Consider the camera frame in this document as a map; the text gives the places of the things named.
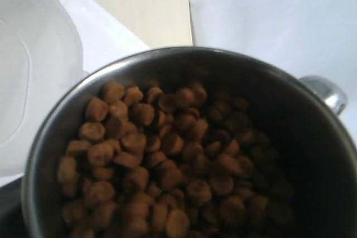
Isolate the white backdrop curtain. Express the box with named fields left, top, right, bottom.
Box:
left=185, top=0, right=357, bottom=116

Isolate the steel mug with pellets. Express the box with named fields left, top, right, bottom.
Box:
left=22, top=47, right=356, bottom=237

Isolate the clear plastic tall container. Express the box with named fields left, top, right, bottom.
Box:
left=1, top=0, right=83, bottom=177

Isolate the white plastic tray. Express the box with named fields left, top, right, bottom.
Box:
left=1, top=0, right=148, bottom=185

